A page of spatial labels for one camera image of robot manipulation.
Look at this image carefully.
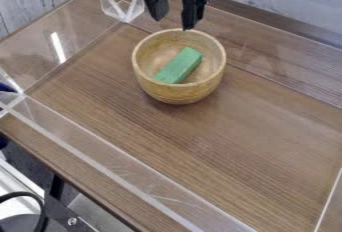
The green rectangular block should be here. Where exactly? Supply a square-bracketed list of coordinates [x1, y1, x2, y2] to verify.
[154, 47, 203, 84]

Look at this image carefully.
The brown wooden bowl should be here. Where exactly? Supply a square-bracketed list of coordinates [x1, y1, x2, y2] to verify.
[131, 28, 228, 105]

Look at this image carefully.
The black table leg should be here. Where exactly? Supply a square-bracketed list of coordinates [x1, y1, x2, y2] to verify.
[50, 175, 66, 200]

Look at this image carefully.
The clear acrylic corner bracket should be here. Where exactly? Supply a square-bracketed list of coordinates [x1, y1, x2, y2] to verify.
[101, 0, 146, 23]

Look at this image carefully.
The grey metal base plate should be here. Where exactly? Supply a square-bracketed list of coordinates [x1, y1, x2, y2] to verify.
[42, 197, 99, 232]

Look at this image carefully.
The black cable loop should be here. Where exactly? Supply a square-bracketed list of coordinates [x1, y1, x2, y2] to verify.
[0, 191, 50, 232]

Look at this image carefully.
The clear acrylic front barrier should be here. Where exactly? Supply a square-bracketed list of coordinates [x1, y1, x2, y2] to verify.
[0, 64, 257, 232]

